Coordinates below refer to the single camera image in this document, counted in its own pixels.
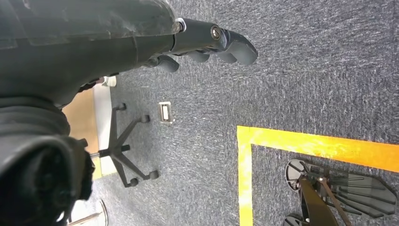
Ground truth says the yellow floor tape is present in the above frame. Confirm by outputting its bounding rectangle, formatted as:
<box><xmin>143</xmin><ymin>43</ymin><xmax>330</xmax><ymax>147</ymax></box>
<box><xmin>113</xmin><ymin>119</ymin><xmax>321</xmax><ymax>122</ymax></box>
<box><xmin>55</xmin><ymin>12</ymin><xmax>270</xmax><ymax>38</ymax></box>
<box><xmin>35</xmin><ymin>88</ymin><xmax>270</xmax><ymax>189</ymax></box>
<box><xmin>236</xmin><ymin>125</ymin><xmax>399</xmax><ymax>226</ymax></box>

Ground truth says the white edged wooden desk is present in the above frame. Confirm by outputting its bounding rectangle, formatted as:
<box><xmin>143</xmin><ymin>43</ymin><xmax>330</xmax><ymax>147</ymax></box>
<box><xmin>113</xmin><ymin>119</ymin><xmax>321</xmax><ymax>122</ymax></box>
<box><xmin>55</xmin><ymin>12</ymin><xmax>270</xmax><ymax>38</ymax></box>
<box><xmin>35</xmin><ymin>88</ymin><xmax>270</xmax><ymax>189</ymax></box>
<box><xmin>62</xmin><ymin>84</ymin><xmax>118</xmax><ymax>180</ymax></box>

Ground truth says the chrome ring base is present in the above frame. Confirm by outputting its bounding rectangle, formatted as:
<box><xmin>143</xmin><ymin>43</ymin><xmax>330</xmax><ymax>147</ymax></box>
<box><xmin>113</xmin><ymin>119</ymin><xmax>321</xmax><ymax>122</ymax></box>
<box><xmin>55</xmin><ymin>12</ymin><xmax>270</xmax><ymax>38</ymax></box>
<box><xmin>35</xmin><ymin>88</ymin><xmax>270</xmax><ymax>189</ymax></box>
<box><xmin>67</xmin><ymin>199</ymin><xmax>109</xmax><ymax>226</ymax></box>

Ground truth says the person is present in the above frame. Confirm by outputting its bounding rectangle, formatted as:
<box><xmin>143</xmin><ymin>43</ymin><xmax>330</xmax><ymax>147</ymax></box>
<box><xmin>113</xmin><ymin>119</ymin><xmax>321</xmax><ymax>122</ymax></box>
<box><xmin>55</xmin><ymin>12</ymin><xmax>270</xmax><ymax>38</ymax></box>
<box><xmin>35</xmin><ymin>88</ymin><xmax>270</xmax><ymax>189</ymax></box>
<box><xmin>78</xmin><ymin>76</ymin><xmax>118</xmax><ymax>93</ymax></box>

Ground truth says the black robot foot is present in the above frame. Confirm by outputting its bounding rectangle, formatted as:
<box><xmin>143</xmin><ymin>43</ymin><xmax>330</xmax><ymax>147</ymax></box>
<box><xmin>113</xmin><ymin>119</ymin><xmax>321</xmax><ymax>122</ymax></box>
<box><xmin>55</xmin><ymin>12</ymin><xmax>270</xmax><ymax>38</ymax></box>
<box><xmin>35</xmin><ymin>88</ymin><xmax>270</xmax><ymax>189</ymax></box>
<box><xmin>282</xmin><ymin>159</ymin><xmax>398</xmax><ymax>226</ymax></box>

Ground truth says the black robot leg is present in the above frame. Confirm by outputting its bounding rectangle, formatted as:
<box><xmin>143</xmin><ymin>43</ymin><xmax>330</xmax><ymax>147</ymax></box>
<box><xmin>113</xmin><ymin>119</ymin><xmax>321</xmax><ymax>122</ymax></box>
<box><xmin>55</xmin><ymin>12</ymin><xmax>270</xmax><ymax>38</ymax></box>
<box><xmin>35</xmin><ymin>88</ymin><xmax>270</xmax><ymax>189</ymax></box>
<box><xmin>298</xmin><ymin>176</ymin><xmax>353</xmax><ymax>226</ymax></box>

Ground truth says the black chair wheel base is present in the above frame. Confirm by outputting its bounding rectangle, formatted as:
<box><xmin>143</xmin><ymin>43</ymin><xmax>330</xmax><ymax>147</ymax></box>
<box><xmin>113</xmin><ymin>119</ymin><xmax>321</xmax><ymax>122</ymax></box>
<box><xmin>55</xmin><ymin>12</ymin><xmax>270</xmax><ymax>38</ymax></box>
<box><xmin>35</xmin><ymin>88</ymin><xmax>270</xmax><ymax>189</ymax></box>
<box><xmin>90</xmin><ymin>103</ymin><xmax>160</xmax><ymax>188</ymax></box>

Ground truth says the white floor socket plate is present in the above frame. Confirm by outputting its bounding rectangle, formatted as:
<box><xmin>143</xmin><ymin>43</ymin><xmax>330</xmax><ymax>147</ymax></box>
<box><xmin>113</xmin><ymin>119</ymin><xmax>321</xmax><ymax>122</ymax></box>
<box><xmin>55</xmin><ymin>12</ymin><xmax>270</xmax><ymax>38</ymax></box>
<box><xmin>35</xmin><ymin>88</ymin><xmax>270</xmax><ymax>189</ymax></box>
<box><xmin>158</xmin><ymin>101</ymin><xmax>174</xmax><ymax>125</ymax></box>

